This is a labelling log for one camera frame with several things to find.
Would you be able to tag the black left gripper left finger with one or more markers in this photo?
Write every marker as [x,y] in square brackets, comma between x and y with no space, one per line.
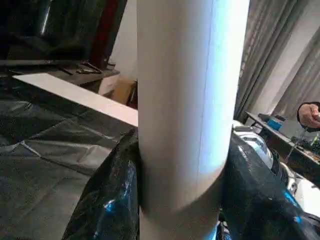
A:
[110,200]

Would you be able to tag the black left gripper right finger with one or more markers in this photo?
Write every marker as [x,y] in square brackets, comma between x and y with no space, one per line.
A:
[260,205]

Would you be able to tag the white plastic table leg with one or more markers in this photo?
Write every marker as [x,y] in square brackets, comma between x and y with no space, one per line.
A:
[185,87]

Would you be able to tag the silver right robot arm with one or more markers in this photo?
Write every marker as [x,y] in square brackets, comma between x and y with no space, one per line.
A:
[255,142]

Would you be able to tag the bystander bare hand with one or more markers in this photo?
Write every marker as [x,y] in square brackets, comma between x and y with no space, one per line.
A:
[311,115]

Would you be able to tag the dark work desk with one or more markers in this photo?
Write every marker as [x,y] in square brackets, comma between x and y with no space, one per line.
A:
[282,140]

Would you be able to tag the black mat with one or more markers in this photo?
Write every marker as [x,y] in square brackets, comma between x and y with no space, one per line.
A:
[37,162]

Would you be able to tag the small blue box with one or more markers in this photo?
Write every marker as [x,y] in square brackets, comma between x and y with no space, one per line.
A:
[273,123]

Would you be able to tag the brown cardboard box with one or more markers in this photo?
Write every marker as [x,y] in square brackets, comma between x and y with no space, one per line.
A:
[123,91]

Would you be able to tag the white side table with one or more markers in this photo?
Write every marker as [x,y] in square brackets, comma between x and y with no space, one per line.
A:
[75,95]

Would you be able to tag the brown low console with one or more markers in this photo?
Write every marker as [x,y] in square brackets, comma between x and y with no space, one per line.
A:
[95,75]

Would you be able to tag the grey curtain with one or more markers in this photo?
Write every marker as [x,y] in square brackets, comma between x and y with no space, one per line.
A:
[275,50]

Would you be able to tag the black flat screen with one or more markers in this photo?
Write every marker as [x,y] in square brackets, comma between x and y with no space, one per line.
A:
[37,30]

